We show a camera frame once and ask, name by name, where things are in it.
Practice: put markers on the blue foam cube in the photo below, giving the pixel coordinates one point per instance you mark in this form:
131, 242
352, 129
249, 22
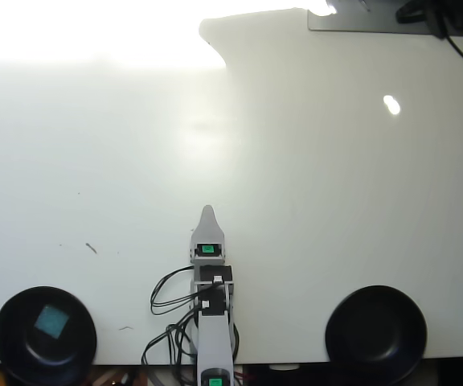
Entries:
52, 321

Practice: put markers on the black round bowl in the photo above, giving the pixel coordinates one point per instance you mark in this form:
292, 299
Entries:
376, 333
22, 354

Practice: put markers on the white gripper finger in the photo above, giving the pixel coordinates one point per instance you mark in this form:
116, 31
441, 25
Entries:
208, 225

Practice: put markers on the white Koch robot arm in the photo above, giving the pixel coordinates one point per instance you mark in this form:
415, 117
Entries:
214, 342

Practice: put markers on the white gripper body with motor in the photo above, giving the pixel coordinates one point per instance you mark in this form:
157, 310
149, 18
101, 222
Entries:
208, 258

